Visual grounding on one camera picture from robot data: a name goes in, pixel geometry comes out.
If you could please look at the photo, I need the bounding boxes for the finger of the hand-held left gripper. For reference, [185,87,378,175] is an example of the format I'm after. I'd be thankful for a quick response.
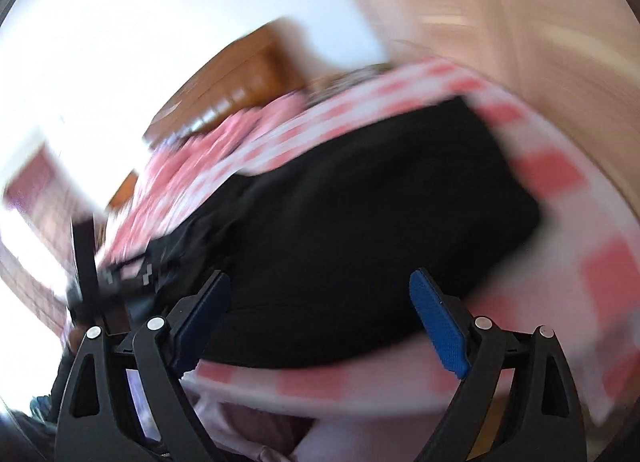
[100,255,157,305]

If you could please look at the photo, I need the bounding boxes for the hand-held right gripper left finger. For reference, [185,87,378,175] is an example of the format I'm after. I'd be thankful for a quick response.
[52,269,231,462]

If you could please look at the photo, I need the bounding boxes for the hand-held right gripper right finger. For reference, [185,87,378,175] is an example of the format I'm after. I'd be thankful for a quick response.
[408,267,589,462]

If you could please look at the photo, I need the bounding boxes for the black pants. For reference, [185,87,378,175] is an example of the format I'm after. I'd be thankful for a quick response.
[145,96,544,371]

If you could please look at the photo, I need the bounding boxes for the red patterned curtain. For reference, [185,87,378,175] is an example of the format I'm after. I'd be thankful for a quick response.
[0,142,87,339]

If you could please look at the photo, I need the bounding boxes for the small wooden headboard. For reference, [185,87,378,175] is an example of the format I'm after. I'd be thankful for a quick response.
[107,169,142,211]

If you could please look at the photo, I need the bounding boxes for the person's pink clothing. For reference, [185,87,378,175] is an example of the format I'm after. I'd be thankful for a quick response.
[190,382,451,462]

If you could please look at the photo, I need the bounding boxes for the pink duvet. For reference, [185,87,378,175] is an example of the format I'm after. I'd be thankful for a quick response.
[102,92,311,263]

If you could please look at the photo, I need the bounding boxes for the pink checked tablecloth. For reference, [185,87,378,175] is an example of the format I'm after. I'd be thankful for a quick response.
[100,56,640,424]

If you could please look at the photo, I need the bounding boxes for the large wooden headboard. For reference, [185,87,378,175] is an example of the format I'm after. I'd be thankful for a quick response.
[142,25,302,144]

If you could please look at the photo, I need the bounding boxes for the floral covered nightstand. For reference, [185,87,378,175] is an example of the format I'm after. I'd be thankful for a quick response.
[305,65,396,104]

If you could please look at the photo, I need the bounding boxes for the light wooden wardrobe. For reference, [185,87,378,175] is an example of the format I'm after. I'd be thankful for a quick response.
[320,0,640,223]

